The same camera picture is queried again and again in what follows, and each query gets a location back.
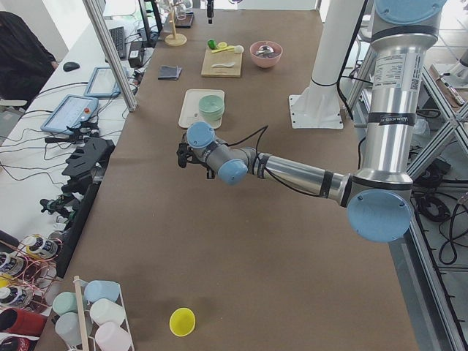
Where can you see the aluminium frame post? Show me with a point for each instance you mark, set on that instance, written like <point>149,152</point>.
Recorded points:
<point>98,22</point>

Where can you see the green bowl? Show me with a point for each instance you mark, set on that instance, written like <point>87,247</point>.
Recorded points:
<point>211,107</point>

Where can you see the white ceramic spoon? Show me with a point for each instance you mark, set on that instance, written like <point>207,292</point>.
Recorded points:
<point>223,65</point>

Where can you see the grey folded cloth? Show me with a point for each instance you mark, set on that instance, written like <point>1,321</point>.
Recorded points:
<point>169,72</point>

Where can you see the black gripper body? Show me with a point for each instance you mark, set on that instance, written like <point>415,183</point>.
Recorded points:
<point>209,173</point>
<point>209,8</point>

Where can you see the pink cup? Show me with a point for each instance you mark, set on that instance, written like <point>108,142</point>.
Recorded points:
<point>112,337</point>

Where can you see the white cup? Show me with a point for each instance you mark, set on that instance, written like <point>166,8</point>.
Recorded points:
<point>104,310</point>

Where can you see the black slotted stand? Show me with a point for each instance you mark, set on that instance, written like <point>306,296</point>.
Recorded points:
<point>79,165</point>

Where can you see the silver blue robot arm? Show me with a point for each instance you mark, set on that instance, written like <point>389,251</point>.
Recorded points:
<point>377,196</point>

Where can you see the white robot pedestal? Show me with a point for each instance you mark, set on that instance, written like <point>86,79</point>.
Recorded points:
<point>318,107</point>

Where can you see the cream plastic tray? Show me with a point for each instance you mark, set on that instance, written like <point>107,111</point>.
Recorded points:
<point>189,110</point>

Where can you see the red can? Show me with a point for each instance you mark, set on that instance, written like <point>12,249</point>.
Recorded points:
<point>18,321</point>

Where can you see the white wire cup rack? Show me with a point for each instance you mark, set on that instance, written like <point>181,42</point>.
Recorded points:
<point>88,327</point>

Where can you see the black computer mouse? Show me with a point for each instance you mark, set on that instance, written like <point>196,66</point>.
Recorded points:
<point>70,66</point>

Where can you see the grey cup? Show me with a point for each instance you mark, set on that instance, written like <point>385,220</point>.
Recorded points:
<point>68,328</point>

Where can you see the person in black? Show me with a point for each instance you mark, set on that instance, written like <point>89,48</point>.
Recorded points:
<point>26,65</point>

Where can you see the yellow cup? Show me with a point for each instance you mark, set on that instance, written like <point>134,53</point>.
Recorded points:
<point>182,322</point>

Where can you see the mint green cup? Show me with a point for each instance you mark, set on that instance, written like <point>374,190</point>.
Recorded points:
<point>65,302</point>

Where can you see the black keyboard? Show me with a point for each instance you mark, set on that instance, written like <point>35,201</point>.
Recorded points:
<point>118,37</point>

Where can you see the yellow toy fruit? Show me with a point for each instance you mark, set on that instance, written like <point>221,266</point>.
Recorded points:
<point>222,46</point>

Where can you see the wooden cutting board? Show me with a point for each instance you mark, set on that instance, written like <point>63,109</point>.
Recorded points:
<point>223,57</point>

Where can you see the metal spoon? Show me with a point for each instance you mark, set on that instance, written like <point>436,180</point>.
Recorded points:
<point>265,51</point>

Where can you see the wooden mug tree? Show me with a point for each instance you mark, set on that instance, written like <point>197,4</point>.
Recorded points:
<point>169,32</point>

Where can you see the green lime toy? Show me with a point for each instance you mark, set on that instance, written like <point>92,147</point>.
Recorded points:
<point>212,44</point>

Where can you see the light blue cup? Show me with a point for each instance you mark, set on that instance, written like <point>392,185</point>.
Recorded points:
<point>99,289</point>

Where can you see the upper blue teach pendant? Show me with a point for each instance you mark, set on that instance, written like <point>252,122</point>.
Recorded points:
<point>70,113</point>

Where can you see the large pink speckled bowl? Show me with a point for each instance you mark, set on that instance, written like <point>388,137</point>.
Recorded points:
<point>266,62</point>

